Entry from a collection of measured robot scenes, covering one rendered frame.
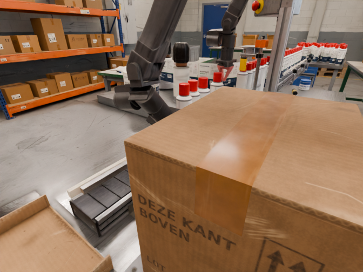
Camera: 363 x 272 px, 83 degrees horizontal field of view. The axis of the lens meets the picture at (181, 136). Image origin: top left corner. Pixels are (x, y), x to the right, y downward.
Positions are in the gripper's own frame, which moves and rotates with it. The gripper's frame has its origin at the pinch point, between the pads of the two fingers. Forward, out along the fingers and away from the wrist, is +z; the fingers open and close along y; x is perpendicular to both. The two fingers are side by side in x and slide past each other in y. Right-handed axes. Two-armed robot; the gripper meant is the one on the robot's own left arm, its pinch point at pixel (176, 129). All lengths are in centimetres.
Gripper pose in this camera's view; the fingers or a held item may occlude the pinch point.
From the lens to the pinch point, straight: 66.6
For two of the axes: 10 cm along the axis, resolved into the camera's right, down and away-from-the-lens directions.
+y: -8.0, -2.6, 5.4
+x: -4.5, 8.6, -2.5
